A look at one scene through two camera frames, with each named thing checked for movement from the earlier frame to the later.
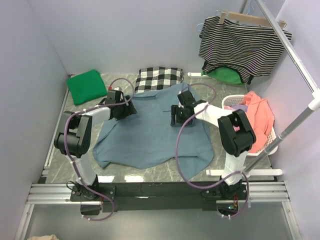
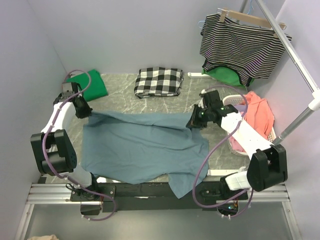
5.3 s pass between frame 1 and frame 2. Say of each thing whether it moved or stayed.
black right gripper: moved
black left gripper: moved
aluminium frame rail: stayed
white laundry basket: stayed
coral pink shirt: stayed
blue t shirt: moved
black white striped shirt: stayed
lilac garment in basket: stayed
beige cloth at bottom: stayed
